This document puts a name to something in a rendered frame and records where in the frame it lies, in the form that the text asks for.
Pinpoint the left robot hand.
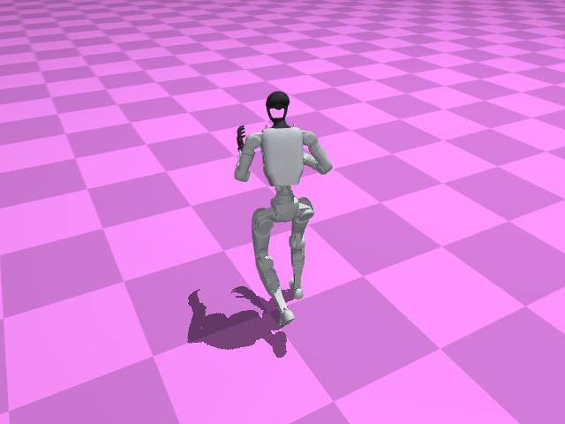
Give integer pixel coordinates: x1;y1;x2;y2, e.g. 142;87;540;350
237;125;245;152

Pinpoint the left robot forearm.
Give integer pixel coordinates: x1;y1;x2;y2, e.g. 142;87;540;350
234;149;242;178

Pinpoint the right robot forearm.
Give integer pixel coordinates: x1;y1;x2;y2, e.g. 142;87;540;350
303;151;318;170

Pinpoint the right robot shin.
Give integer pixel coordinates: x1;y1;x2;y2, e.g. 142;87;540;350
291;235;305;289

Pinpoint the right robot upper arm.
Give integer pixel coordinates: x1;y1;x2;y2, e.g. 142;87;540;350
301;131;332;175

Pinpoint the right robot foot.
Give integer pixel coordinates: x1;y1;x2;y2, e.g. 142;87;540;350
289;277;303;299

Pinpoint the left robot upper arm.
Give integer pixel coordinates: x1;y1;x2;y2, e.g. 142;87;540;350
235;132;263;182

